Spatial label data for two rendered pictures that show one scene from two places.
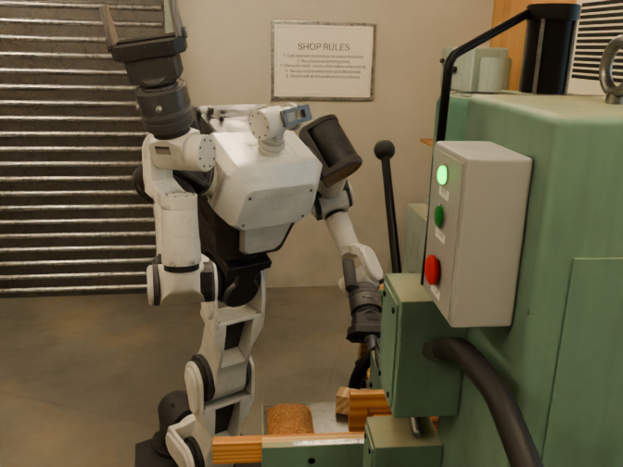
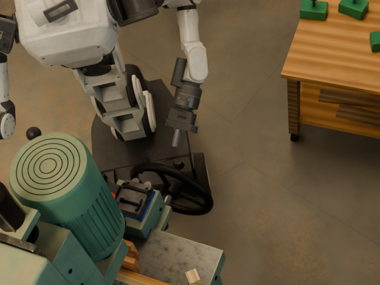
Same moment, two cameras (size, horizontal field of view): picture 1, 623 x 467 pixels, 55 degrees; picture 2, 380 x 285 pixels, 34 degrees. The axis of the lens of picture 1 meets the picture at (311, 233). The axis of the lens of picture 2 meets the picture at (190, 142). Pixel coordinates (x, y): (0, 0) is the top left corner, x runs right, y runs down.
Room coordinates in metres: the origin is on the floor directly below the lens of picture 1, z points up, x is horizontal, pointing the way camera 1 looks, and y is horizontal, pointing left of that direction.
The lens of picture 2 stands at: (0.51, -0.96, 2.53)
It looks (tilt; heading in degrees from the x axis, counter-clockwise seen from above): 56 degrees down; 40
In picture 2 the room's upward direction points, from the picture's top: 15 degrees counter-clockwise
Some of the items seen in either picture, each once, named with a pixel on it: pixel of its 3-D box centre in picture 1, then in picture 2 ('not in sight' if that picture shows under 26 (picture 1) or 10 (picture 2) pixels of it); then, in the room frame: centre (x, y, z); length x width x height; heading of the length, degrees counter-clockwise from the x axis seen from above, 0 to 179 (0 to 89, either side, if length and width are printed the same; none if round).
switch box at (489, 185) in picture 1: (471, 231); not in sight; (0.56, -0.16, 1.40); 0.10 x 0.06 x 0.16; 5
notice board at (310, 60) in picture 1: (323, 61); not in sight; (3.83, -0.05, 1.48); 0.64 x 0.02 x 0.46; 98
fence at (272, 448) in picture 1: (443, 452); not in sight; (0.85, -0.23, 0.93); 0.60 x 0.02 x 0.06; 95
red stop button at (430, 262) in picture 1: (431, 270); not in sight; (0.56, -0.12, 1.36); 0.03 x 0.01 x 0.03; 5
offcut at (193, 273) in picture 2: not in sight; (193, 278); (0.96, -0.47, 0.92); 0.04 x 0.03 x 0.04; 48
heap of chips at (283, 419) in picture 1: (290, 420); not in sight; (0.95, 0.03, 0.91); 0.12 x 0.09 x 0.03; 5
